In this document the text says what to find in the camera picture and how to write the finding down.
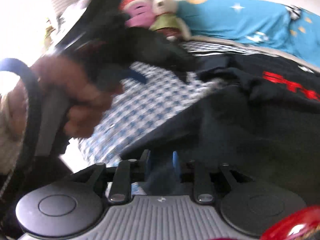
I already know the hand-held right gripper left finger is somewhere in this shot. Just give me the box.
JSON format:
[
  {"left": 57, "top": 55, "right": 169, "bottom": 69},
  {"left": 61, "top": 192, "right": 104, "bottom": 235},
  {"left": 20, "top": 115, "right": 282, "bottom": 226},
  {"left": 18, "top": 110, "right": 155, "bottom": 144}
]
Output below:
[{"left": 80, "top": 149, "right": 152, "bottom": 203}]

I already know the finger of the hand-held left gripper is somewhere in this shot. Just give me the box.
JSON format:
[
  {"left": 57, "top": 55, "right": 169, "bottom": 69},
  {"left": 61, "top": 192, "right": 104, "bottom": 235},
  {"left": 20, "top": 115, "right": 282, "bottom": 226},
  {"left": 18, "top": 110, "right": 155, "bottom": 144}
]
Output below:
[{"left": 96, "top": 64, "right": 149, "bottom": 93}]

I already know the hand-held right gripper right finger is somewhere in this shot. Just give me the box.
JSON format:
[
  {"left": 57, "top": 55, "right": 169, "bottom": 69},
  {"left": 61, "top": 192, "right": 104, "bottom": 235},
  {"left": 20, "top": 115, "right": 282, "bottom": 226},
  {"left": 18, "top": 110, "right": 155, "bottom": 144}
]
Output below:
[{"left": 172, "top": 150, "right": 251, "bottom": 203}]

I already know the black sweatshirt with red print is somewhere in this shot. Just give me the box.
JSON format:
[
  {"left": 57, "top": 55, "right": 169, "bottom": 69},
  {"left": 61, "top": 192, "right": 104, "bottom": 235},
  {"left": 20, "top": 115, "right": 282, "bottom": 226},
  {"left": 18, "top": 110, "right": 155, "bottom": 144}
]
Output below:
[{"left": 54, "top": 0, "right": 320, "bottom": 200}]

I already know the person's left forearm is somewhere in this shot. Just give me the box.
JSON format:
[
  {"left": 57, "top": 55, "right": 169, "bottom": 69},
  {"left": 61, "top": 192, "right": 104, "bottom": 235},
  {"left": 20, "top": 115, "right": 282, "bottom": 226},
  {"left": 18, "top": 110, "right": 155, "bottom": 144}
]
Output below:
[{"left": 0, "top": 71, "right": 29, "bottom": 177}]

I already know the person's left hand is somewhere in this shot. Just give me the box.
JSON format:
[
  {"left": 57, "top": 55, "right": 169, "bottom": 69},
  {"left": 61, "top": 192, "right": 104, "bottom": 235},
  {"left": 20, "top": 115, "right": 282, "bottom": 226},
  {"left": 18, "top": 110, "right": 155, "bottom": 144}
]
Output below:
[{"left": 31, "top": 55, "right": 125, "bottom": 139}]

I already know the houndstooth bed mattress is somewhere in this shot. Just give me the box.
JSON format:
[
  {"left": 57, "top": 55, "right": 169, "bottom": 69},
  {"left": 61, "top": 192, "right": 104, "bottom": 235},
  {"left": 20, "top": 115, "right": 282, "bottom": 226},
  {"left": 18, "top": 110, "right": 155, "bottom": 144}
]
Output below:
[{"left": 77, "top": 40, "right": 320, "bottom": 165}]

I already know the rabbit plush toy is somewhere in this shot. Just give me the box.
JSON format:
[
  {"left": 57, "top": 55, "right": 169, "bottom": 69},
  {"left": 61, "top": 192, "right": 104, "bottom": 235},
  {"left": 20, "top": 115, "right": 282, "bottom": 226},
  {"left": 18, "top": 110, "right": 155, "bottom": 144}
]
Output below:
[{"left": 150, "top": 0, "right": 192, "bottom": 42}]

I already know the purple moon plush pillow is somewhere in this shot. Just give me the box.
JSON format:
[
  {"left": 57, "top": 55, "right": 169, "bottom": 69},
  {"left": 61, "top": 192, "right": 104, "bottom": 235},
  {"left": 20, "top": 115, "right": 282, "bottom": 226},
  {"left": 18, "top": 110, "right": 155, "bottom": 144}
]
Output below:
[{"left": 119, "top": 0, "right": 157, "bottom": 28}]

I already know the blue printed bed sheet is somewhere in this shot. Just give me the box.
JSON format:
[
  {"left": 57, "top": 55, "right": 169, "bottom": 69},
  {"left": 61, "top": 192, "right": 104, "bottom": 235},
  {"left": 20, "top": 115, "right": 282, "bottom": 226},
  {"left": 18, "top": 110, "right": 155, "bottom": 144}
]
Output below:
[{"left": 176, "top": 0, "right": 320, "bottom": 67}]

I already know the black cable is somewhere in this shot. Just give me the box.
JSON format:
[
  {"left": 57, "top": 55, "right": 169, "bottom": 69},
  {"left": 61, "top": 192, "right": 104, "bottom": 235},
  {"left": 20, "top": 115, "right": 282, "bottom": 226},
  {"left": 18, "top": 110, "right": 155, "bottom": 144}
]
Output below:
[{"left": 0, "top": 58, "right": 42, "bottom": 200}]

